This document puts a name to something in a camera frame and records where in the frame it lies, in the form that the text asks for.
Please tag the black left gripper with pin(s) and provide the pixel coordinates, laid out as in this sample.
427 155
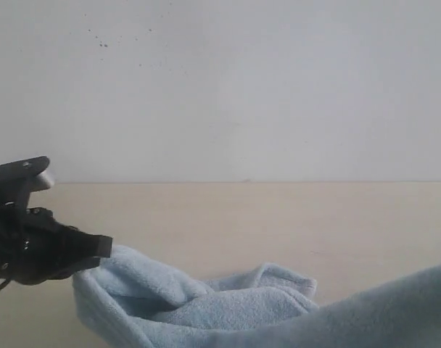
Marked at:
34 248

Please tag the light blue terry towel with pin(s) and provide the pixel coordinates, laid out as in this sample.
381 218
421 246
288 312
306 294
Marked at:
131 300

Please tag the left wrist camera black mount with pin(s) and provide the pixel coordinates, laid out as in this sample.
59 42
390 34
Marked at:
19 179

